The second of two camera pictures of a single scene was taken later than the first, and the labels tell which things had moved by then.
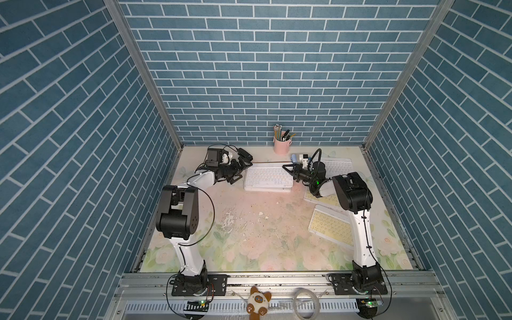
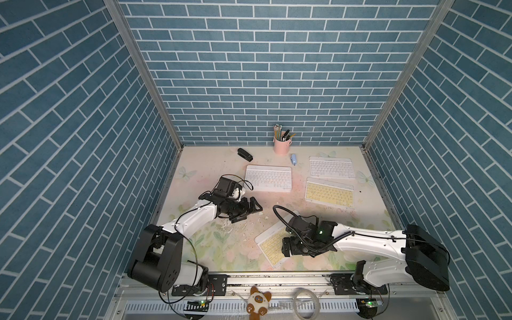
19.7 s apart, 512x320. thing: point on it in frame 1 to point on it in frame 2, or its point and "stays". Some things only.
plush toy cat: (258, 303) stays
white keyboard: (271, 177) stays
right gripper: (297, 172) to (291, 249)
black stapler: (245, 154) stays
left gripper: (235, 173) to (244, 211)
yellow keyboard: (333, 225) to (271, 243)
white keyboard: (335, 167) stays
